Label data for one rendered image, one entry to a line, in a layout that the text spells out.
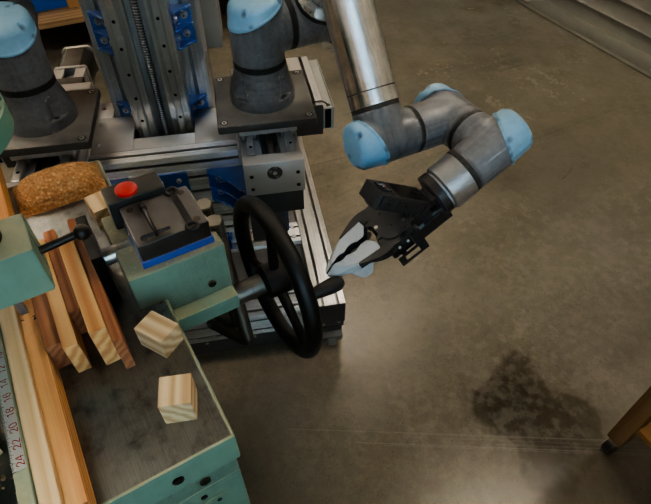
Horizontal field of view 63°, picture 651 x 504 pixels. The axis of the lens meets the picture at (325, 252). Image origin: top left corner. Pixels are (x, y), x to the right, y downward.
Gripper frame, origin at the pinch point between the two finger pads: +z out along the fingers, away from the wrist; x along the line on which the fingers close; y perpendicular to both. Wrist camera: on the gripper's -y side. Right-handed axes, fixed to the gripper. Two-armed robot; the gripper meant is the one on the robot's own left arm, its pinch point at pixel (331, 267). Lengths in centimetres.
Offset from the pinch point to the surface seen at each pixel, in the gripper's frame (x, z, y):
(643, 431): -32, -31, 97
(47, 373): -3.5, 31.8, -24.0
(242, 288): 7.0, 13.5, -1.2
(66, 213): 28.8, 28.2, -17.8
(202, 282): 4.4, 15.2, -10.8
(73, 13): 276, 38, 48
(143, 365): -4.8, 25.0, -15.7
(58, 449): -13.5, 32.2, -24.1
